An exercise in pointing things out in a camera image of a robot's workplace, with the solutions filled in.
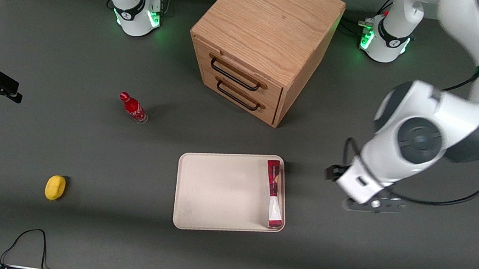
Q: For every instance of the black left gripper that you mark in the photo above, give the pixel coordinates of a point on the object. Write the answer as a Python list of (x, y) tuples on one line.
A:
[(331, 173)]

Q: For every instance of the red cookie box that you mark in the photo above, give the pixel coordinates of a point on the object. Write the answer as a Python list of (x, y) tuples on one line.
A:
[(274, 194)]

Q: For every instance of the beige plastic tray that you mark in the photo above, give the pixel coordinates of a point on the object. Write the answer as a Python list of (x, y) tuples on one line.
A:
[(222, 191)]

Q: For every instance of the yellow lemon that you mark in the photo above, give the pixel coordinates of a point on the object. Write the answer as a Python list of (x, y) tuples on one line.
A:
[(55, 187)]

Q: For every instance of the red cola bottle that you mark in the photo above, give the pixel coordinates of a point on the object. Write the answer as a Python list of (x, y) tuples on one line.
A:
[(134, 109)]

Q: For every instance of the wooden drawer cabinet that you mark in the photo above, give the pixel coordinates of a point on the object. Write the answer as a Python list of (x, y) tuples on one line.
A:
[(268, 18)]

